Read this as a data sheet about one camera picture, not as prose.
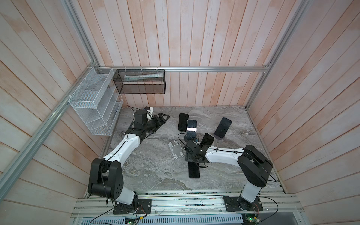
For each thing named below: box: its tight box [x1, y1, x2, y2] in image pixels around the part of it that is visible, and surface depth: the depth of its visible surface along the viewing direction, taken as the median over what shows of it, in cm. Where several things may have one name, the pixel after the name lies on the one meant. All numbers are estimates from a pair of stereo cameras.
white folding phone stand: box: [168, 140, 184, 160], surface depth 92 cm
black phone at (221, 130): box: [214, 117, 233, 139], surface depth 97 cm
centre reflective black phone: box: [186, 119, 198, 141], surface depth 97 cm
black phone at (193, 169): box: [187, 161, 201, 179], surface depth 87 cm
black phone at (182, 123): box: [177, 112, 189, 132], surface depth 100 cm
